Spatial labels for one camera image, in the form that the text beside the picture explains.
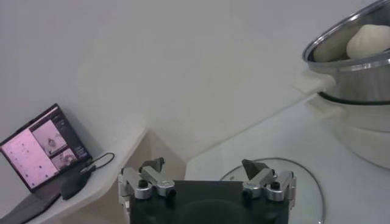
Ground cream electric cooker base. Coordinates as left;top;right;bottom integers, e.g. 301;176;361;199
292;71;390;170

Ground dark open laptop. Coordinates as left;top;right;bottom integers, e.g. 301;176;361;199
0;103;93;224

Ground black computer mouse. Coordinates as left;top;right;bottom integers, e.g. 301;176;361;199
59;170;92;201

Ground white steamed baozi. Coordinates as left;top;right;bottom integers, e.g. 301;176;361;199
346;24;390;60

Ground stainless steel steamer basket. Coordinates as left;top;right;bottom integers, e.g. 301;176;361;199
302;0;390;106

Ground thin black looped cable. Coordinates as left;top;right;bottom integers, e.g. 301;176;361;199
80;152;116;174

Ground white side desk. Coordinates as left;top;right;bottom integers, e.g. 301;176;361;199
0;121;150;224

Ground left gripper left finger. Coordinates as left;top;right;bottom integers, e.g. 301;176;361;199
118;156;177;214

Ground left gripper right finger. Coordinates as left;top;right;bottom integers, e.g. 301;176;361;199
241;158;297;208

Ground glass lid with cream handle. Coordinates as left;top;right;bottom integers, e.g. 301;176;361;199
219;156;326;224

